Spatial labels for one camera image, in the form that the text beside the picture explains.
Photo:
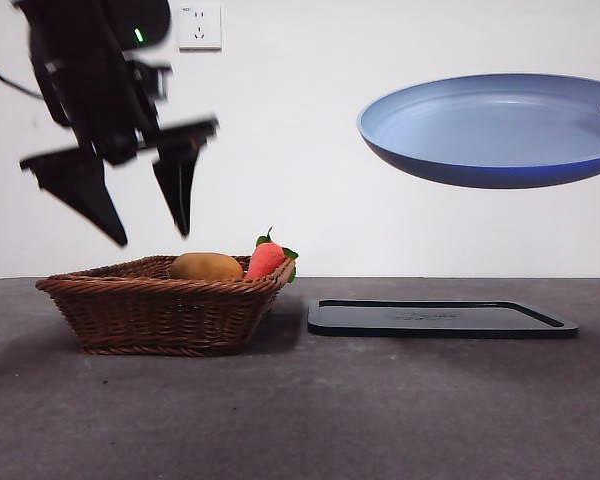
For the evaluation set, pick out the brown wicker basket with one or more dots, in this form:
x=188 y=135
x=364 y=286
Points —
x=155 y=315

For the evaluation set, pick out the yellow-brown potato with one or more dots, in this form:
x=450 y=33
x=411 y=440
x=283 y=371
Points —
x=205 y=266

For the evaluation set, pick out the orange carrot with green leaves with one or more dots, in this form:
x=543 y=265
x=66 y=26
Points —
x=265 y=260

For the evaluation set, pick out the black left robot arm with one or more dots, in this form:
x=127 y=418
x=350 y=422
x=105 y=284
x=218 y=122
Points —
x=80 y=65

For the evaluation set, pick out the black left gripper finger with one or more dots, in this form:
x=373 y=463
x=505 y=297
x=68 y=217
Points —
x=180 y=190
x=80 y=190

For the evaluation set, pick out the white wall socket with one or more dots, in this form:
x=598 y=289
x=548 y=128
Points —
x=200 y=27

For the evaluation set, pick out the light blue round plate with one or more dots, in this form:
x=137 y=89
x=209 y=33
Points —
x=480 y=125

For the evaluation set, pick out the dark rectangular tray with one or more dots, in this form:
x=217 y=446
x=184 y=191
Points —
x=430 y=325

